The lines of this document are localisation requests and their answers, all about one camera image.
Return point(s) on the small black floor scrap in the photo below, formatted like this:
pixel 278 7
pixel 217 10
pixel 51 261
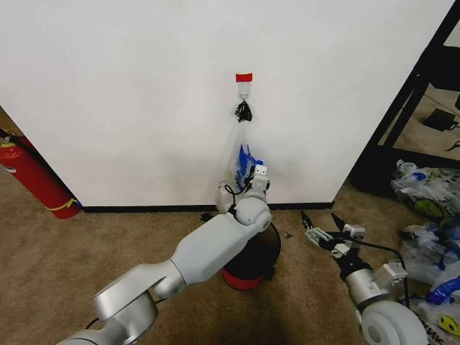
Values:
pixel 288 235

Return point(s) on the plastic bag blue print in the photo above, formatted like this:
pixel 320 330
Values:
pixel 431 248

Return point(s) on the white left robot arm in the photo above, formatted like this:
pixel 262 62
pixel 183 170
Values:
pixel 208 248

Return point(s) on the black metal shelf frame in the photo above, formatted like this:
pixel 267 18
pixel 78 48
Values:
pixel 391 118

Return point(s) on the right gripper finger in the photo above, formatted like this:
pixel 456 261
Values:
pixel 350 231
pixel 316 235

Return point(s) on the red fire extinguisher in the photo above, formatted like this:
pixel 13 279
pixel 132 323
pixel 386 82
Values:
pixel 32 179

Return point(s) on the clear garbage bag blue print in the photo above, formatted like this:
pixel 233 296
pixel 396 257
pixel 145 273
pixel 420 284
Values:
pixel 237 154

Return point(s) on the black trash bin red base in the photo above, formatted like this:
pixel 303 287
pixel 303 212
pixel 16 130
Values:
pixel 258 262

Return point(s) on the wall hook with red tape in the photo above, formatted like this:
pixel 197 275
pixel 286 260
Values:
pixel 244 83

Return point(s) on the plastic bag yellow face print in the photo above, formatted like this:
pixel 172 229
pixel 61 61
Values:
pixel 440 323

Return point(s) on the plastic bag green face print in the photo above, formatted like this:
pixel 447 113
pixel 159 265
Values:
pixel 427 190

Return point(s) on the black power adapter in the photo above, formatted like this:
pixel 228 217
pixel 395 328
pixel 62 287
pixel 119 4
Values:
pixel 438 119

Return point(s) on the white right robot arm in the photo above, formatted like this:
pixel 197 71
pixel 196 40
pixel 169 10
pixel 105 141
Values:
pixel 395 323

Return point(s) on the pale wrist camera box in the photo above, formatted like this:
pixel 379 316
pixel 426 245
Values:
pixel 342 249

